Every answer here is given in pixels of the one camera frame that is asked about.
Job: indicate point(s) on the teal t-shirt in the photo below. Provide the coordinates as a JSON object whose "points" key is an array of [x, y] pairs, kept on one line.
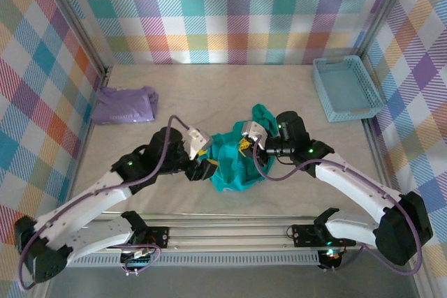
{"points": [[227, 158]]}

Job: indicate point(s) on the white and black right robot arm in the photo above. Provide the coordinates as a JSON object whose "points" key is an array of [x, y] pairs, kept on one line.
{"points": [[349, 179]]}

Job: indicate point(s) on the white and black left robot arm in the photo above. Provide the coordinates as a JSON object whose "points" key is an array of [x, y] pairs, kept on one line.
{"points": [[87, 200]]}

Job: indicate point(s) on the folded purple t-shirt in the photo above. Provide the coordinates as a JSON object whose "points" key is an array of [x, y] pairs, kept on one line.
{"points": [[122, 106]]}

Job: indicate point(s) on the light blue plastic basket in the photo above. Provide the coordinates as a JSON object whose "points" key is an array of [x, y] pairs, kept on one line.
{"points": [[344, 88]]}

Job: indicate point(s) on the left controller board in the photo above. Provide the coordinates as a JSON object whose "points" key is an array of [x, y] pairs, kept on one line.
{"points": [[138, 259]]}

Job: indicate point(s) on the right controller board with LED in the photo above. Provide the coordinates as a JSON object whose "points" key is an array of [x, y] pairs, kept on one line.
{"points": [[331, 256]]}

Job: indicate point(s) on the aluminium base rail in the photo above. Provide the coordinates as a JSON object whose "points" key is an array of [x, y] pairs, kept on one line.
{"points": [[227, 235]]}

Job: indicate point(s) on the aluminium left side rail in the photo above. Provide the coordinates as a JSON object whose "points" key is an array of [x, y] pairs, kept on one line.
{"points": [[84, 151]]}

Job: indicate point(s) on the aluminium right side rail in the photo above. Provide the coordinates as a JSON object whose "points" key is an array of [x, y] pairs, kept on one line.
{"points": [[377, 144]]}

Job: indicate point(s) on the aluminium right frame post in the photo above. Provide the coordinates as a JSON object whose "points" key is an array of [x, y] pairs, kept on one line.
{"points": [[386, 8]]}

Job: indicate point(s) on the aluminium frame post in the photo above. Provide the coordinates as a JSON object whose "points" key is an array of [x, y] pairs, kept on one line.
{"points": [[78, 22], [386, 8]]}

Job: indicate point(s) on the aluminium left frame post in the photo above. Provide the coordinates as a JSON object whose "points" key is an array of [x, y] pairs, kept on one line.
{"points": [[78, 22]]}

